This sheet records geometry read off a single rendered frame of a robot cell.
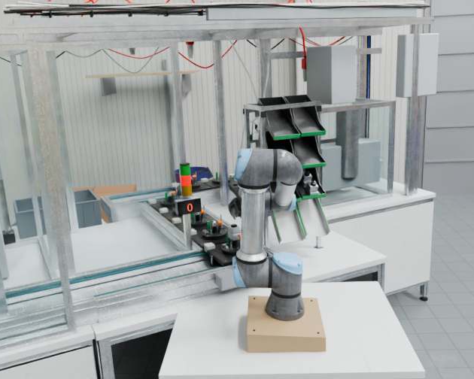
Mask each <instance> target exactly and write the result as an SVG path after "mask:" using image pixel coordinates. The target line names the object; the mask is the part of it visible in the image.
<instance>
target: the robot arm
mask: <svg viewBox="0 0 474 379"><path fill-rule="evenodd" d="M302 171H303V170H302V165H301V163H300V161H299V160H298V159H297V158H296V157H295V156H294V155H293V154H292V153H290V152H288V151H286V150H282V149H252V148H250V149H240V151H239V152H238V155H237V160H236V165H235V175H234V180H235V181H238V183H234V184H230V185H229V189H230V190H231V191H232V192H233V193H234V194H235V195H236V198H234V199H233V200H232V201H231V202H230V203H229V205H228V208H229V212H230V215H231V216H232V217H233V219H234V220H235V217H240V218H241V219H242V221H241V249H240V250H238V251H237V253H236V256H234V257H233V258H232V267H233V276H234V281H235V285H236V286H237V287H245V288H271V293H270V296H269V298H268V301H267V303H266V313H267V314H268V315H269V316H270V317H272V318H274V319H276V320H282V321H293V320H298V319H300V318H301V317H303V315H304V313H305V306H304V302H303V300H302V295H301V292H302V273H303V270H302V260H301V259H300V258H299V257H298V256H296V255H294V254H292V253H287V252H278V253H274V254H273V256H272V257H267V253H266V252H265V251H264V250H263V235H264V215H265V211H293V210H295V208H296V195H295V194H294V191H295V189H296V185H297V184H298V183H299V182H300V180H301V178H302ZM270 181H271V182H273V181H274V182H276V181H277V185H276V189H275V193H266V190H267V189H268V188H269V187H270Z"/></svg>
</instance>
